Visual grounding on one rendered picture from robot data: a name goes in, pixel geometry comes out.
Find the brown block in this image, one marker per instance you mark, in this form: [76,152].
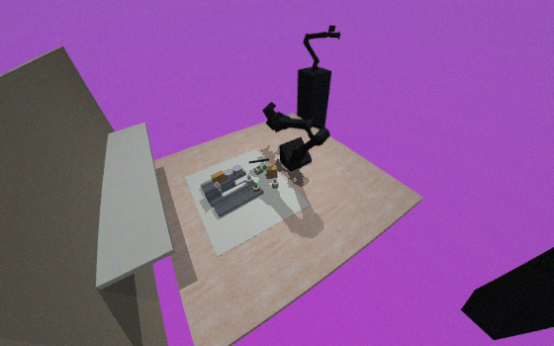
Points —
[219,177]

